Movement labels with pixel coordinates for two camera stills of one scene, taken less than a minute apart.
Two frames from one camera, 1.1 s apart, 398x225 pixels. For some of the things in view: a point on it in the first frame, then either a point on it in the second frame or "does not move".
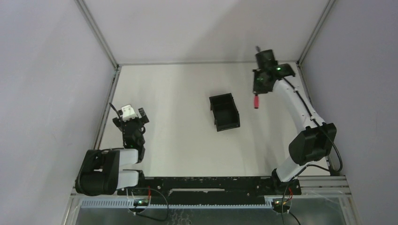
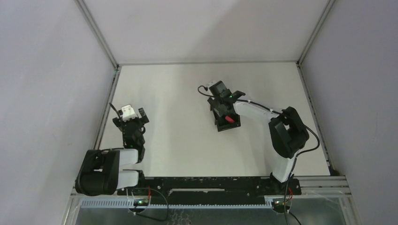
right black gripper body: (259, 86) → (223, 103)
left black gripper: (131, 122) does not move
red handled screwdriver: (256, 101) → (229, 119)
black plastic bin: (225, 112) does not move
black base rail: (211, 190) does not move
